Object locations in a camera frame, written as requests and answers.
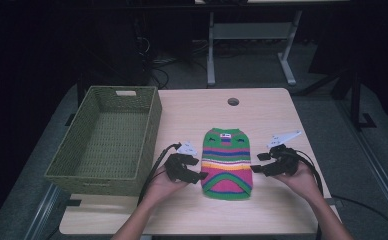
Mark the white metal desk frame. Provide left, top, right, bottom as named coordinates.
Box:
left=206, top=9, right=304, bottom=87

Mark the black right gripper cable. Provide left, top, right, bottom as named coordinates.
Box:
left=290, top=149, right=325, bottom=240

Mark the black floor cable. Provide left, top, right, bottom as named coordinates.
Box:
left=330, top=194, right=388, bottom=236

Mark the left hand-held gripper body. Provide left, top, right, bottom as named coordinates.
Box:
left=164, top=140, right=200, bottom=184

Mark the person's left hand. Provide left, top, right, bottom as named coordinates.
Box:
left=144, top=164, right=190, bottom=208

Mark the person's right hand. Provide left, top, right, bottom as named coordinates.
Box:
left=271, top=161, right=324, bottom=202

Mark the green woven basket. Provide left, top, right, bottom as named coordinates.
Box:
left=44, top=85, right=163, bottom=197

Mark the tangle of floor cables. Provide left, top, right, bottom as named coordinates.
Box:
left=134, top=34, right=210, bottom=90

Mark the striped knit pet sweater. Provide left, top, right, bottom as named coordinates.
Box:
left=200, top=127, right=254, bottom=202

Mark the black metal stand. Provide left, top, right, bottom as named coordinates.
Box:
left=344, top=68, right=378, bottom=130

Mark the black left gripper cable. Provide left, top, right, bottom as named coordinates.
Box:
left=137, top=142, right=183, bottom=206

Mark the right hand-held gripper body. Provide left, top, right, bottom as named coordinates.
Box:
left=265, top=130, right=303, bottom=178

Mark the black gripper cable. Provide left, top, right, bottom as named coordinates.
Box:
left=290, top=149, right=325, bottom=240
left=137, top=142, right=183, bottom=206

